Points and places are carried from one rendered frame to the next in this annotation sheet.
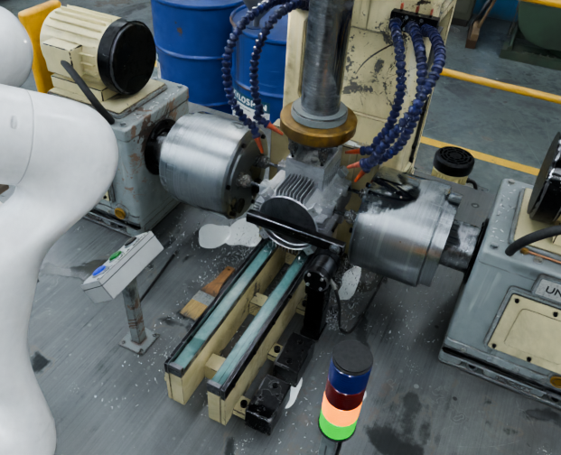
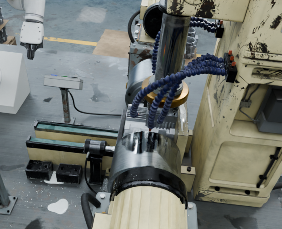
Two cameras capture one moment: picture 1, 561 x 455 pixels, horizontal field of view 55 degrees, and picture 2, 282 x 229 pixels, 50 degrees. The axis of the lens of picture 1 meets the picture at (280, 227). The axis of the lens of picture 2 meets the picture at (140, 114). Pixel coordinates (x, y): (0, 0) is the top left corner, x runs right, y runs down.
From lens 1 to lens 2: 1.14 m
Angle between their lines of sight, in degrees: 50
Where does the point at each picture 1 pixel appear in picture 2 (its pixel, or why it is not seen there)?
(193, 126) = (148, 62)
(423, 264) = (109, 185)
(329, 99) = (158, 76)
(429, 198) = (139, 159)
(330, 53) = (160, 48)
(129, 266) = (59, 82)
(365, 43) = not seen: hidden behind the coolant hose
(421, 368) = not seen: outside the picture
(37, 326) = not seen: hidden behind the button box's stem
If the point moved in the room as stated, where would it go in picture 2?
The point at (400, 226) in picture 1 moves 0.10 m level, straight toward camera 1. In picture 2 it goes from (118, 157) to (88, 156)
